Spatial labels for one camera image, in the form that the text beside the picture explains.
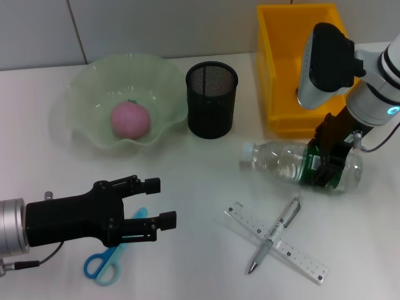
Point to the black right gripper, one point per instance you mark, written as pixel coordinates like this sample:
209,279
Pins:
339,134

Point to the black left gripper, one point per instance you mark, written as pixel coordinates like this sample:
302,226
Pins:
68,218

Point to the clear green-label water bottle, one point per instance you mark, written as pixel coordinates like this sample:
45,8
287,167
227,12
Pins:
278,162

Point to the pink peach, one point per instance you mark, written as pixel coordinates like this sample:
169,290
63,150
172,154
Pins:
129,120

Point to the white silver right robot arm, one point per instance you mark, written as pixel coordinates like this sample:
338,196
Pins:
375,90

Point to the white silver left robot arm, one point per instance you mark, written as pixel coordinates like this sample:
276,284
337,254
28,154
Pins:
11,228

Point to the grey white pen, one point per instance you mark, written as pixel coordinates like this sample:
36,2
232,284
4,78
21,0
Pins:
281,225

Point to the blue scissors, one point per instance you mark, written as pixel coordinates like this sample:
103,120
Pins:
103,270

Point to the clear plastic ruler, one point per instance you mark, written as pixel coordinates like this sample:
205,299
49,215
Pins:
300,253

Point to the black mesh pen cup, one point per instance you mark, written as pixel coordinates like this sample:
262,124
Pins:
211,103

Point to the green glass fruit plate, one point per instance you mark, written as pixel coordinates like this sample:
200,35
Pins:
90,93

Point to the yellow plastic bin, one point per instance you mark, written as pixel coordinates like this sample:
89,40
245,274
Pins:
281,62

